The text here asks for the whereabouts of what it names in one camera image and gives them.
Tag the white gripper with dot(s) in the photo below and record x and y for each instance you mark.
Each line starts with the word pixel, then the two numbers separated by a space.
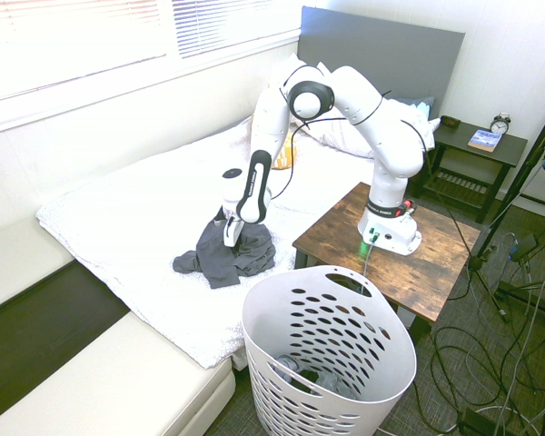
pixel 232 231

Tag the dark grey garment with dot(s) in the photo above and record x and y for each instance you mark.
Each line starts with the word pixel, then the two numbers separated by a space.
pixel 236 254

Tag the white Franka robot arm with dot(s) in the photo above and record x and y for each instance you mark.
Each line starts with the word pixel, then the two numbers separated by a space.
pixel 390 150

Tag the clothes pile in basket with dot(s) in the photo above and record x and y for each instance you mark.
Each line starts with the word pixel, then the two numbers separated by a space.
pixel 318 379

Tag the white perforated laundry basket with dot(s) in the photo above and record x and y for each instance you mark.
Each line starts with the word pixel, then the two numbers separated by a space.
pixel 381 363

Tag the yellow white patterned pillow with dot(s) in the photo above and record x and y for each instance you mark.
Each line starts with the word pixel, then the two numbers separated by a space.
pixel 282 156

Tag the plain white pillow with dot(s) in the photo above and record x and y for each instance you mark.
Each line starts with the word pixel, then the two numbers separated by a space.
pixel 300 68

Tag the rustic wooden side table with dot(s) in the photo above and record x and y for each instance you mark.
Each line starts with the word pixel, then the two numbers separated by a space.
pixel 418 272

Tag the white bench cushion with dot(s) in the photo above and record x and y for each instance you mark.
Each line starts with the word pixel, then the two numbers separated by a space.
pixel 18 259
pixel 100 390

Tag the narrow window blind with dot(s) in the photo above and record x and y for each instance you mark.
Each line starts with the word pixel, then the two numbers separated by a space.
pixel 236 22

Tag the blue grey pillow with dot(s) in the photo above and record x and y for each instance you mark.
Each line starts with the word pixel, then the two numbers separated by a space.
pixel 418 103

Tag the grey upholstered headboard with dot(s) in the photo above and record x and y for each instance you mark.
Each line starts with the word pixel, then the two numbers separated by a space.
pixel 390 54

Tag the small dark box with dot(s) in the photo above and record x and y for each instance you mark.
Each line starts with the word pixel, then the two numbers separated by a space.
pixel 449 122

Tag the wide window blind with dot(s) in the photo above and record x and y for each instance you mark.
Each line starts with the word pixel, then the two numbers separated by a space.
pixel 72 41

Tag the blue cover book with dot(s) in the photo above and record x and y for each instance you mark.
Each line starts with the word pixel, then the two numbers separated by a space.
pixel 485 140

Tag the black nightstand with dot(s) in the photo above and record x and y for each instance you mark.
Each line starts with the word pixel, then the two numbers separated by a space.
pixel 490 154

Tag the black light stand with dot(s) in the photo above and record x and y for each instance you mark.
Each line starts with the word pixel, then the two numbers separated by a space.
pixel 504 213

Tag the black alarm clock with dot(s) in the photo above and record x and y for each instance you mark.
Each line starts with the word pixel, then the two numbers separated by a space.
pixel 500 125

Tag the black power adapter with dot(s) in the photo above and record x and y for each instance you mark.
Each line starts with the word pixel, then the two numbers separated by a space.
pixel 524 247

